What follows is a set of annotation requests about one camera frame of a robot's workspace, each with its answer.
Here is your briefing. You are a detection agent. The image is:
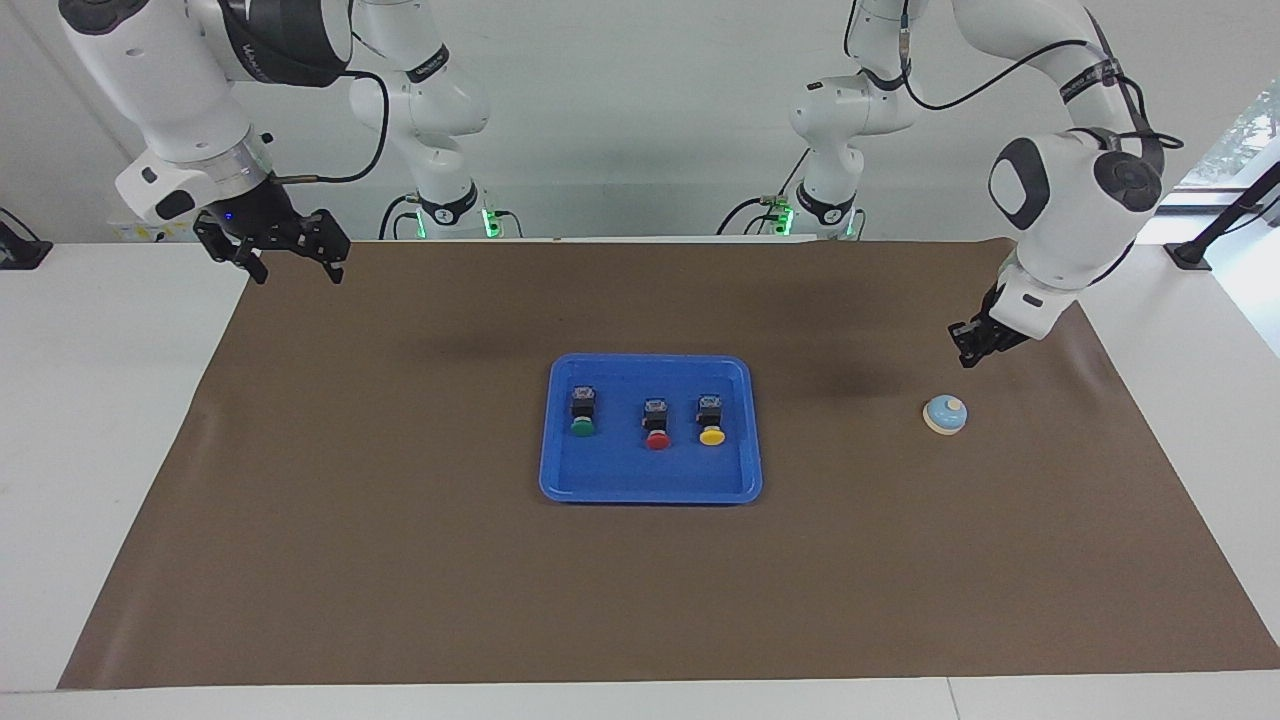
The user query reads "black base cable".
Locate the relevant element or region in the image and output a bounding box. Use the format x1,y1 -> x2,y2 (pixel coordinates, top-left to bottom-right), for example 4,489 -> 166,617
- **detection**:
715,150 -> 811,238
378,193 -> 421,241

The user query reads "black clamp mount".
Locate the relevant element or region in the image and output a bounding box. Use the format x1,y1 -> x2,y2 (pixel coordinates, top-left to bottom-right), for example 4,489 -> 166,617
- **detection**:
0,207 -> 53,271

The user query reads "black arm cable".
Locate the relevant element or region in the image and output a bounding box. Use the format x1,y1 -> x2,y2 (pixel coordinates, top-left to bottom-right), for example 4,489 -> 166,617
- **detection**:
897,25 -> 1186,151
272,70 -> 389,185

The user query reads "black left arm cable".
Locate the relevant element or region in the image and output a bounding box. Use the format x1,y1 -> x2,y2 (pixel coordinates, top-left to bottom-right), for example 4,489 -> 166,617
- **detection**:
897,25 -> 1186,151

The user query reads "black left base cable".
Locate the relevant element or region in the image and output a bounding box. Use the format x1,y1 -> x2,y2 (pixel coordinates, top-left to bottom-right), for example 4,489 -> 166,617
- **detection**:
715,150 -> 811,238

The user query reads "light blue desk bell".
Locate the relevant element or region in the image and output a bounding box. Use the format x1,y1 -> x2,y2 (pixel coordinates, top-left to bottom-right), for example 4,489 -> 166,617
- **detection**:
921,393 -> 969,437

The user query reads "blue plastic tray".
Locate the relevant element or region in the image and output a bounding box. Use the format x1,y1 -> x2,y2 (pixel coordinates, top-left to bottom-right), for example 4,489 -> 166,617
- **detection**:
538,352 -> 764,506

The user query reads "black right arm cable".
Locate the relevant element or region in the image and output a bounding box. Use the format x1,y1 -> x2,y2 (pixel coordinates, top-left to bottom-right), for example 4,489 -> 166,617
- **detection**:
272,70 -> 389,185

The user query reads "black camera stand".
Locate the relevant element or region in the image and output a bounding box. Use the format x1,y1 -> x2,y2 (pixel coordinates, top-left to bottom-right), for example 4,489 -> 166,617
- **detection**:
1163,160 -> 1280,271

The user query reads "white power box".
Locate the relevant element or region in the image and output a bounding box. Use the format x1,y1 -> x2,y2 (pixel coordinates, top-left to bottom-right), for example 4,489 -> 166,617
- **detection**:
112,222 -> 201,243

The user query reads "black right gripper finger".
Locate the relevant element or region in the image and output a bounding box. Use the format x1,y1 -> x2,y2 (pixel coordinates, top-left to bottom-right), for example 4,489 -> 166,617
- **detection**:
300,208 -> 352,285
193,220 -> 269,286

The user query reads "black right base cable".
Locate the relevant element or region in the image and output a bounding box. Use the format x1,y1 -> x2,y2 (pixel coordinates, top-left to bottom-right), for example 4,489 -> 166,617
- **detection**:
378,193 -> 421,241

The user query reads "brown table mat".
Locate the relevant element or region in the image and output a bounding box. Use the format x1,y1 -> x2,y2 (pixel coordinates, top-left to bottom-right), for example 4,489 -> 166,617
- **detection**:
57,240 -> 1280,691

